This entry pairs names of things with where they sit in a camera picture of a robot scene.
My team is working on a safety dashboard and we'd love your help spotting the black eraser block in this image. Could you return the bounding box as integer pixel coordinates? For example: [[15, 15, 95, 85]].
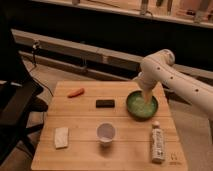
[[96, 100, 115, 108]]

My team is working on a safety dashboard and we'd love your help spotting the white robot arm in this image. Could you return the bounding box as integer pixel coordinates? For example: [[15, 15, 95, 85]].
[[135, 49, 213, 120]]

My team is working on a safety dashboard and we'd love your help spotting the green bowl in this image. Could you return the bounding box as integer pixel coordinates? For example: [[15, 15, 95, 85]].
[[126, 90, 158, 120]]

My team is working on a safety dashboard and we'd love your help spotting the clear plastic cup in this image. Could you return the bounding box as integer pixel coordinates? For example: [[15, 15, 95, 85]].
[[97, 123, 116, 146]]

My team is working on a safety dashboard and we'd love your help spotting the white labelled bottle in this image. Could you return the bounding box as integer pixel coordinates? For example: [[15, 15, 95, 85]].
[[151, 121, 165, 164]]

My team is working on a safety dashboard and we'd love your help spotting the orange carrot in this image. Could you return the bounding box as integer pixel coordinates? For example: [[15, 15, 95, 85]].
[[67, 88, 85, 98]]

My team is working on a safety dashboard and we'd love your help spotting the black office chair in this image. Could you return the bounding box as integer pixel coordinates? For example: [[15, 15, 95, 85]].
[[0, 19, 48, 166]]

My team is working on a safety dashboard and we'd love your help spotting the black cable on floor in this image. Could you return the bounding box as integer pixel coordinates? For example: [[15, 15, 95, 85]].
[[20, 39, 54, 98]]

